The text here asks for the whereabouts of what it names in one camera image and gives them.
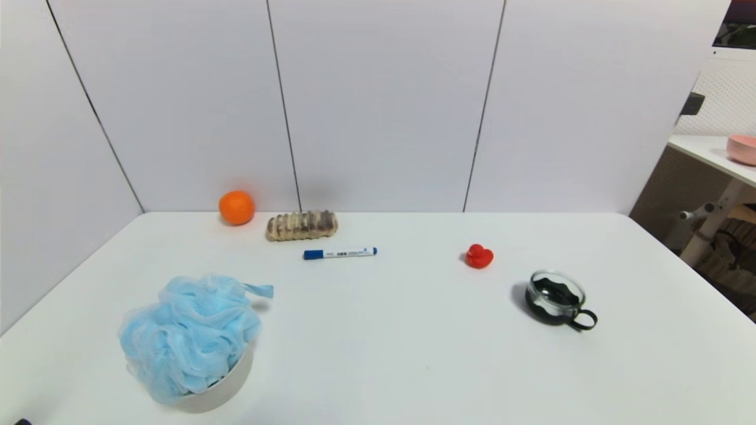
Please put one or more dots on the blue mesh bath loofah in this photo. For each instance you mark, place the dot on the blue mesh bath loofah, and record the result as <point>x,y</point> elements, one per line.
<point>189,336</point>

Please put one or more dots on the beige round bowl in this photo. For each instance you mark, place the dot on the beige round bowl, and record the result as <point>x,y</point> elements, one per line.
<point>233,383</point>

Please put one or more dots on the pink bowl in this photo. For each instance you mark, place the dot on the pink bowl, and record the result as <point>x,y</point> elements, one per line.
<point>743,149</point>

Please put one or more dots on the blue white marker pen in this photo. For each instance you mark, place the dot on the blue white marker pen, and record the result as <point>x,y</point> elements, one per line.
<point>345,253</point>

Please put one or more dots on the striped brown bread loaf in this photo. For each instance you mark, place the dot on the striped brown bread loaf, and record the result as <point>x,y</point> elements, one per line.
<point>301,225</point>

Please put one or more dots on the red rubber duck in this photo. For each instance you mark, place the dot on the red rubber duck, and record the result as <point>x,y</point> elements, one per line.
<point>479,258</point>

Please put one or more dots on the orange fruit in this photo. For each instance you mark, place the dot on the orange fruit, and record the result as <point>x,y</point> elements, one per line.
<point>237,208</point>

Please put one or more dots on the glass cup with black holder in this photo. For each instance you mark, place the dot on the glass cup with black holder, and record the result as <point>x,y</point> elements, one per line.
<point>552,301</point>

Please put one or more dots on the black clamp on pegboard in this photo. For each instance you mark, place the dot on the black clamp on pegboard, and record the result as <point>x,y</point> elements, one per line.
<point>691,104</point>

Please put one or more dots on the white side desk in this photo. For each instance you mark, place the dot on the white side desk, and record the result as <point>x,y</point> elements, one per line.
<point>711,154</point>

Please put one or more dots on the white pegboard panel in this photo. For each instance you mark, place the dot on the white pegboard panel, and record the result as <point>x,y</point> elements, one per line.
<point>723,94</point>

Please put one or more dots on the dark monitor screen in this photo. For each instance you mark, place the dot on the dark monitor screen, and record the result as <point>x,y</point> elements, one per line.
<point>738,26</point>

